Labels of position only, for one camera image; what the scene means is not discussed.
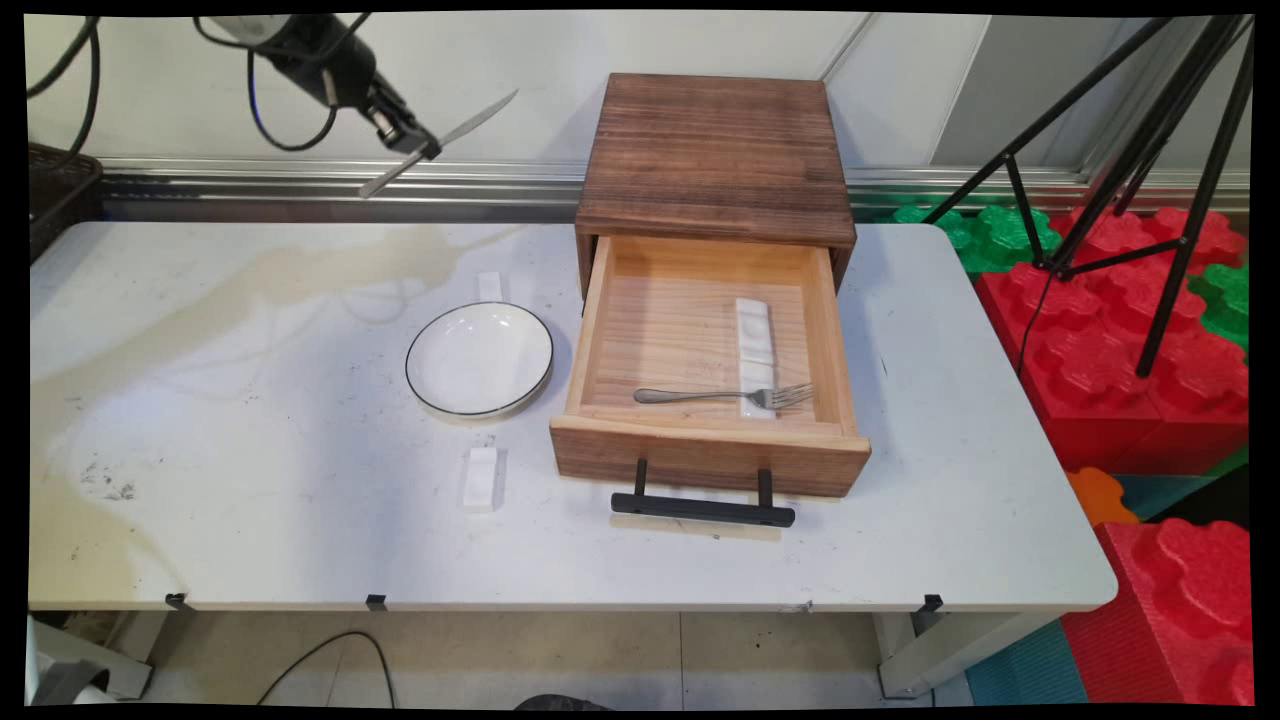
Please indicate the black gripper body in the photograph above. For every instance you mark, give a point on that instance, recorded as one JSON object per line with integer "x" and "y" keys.
{"x": 330, "y": 60}

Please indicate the teal foam mat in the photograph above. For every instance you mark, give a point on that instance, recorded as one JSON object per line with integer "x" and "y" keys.
{"x": 1025, "y": 670}

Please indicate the small white cutlery rest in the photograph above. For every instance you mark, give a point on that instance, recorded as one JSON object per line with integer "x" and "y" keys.
{"x": 480, "y": 480}
{"x": 490, "y": 287}

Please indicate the silver table knife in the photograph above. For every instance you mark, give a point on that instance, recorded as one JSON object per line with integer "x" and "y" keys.
{"x": 470, "y": 118}

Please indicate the long white cutlery rest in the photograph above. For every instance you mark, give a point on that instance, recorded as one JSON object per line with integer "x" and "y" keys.
{"x": 756, "y": 335}

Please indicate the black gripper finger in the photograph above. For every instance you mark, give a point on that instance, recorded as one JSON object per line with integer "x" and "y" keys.
{"x": 420, "y": 128}
{"x": 400, "y": 140}

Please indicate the white table leg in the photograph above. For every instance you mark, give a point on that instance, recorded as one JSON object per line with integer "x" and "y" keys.
{"x": 930, "y": 650}

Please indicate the aluminium wall rail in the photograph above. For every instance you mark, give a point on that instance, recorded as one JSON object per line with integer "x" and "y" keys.
{"x": 250, "y": 185}

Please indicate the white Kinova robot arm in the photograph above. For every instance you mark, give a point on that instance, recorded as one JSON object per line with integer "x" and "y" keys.
{"x": 235, "y": 25}

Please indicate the green foam block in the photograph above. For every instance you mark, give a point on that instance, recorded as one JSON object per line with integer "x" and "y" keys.
{"x": 985, "y": 235}
{"x": 1225, "y": 300}

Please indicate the dark brown wooden cabinet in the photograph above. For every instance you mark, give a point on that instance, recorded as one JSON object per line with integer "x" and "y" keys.
{"x": 715, "y": 140}

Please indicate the black tripod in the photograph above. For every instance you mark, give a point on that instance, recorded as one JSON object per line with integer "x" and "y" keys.
{"x": 1180, "y": 160}

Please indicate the black table edge clip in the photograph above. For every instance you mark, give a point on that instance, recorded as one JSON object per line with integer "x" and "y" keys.
{"x": 178, "y": 601}
{"x": 931, "y": 602}
{"x": 375, "y": 602}

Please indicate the light wooden drawer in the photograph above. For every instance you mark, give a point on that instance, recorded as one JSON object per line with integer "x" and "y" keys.
{"x": 700, "y": 455}

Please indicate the silver fork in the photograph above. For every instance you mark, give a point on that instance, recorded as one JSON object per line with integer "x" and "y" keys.
{"x": 700, "y": 395}

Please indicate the white plate with black rim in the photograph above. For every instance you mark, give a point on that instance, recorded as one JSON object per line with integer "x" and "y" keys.
{"x": 478, "y": 358}

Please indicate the black mesh basket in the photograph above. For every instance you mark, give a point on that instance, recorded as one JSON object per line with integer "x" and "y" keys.
{"x": 60, "y": 200}

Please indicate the orange foam piece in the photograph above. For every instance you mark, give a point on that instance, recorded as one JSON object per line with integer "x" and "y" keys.
{"x": 1098, "y": 495}

